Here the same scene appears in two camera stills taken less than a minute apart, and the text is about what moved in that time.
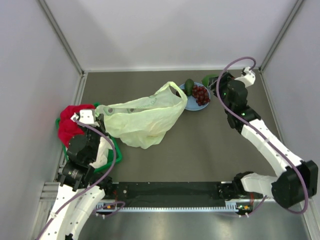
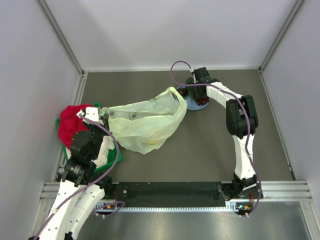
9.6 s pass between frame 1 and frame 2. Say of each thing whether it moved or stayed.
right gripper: moved
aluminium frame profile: stayed
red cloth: stayed
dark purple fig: moved
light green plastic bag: moved
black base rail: stayed
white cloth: stayed
